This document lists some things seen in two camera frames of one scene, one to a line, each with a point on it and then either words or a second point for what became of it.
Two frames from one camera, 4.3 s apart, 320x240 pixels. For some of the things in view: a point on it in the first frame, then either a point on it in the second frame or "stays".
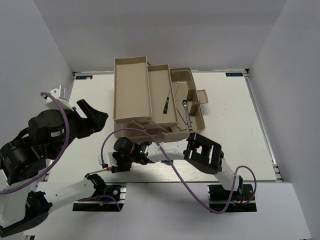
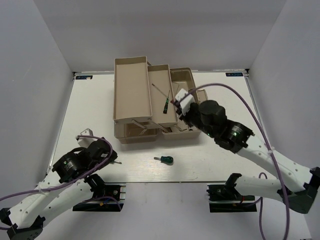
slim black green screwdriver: [165, 107] stays
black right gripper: [120, 168] → [193, 107]
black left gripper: [95, 122] → [113, 156]
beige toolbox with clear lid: [155, 99] stays
